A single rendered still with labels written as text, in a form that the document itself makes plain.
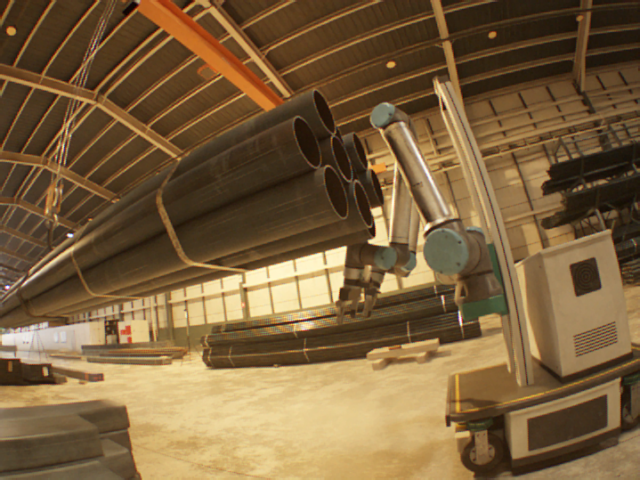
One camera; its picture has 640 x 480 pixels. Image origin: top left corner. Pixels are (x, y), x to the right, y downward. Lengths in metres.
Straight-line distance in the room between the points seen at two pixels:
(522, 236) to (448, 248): 12.29
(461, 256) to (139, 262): 1.18
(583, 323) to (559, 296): 0.15
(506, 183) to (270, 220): 13.10
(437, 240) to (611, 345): 0.84
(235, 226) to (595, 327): 1.34
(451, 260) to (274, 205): 0.57
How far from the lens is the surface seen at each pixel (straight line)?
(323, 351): 6.11
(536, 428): 1.32
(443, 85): 1.68
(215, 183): 0.98
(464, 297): 1.22
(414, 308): 5.70
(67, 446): 1.10
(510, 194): 13.63
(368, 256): 1.28
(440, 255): 1.06
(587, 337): 1.38
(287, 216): 0.89
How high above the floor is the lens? 0.75
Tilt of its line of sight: 14 degrees up
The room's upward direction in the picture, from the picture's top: 9 degrees counter-clockwise
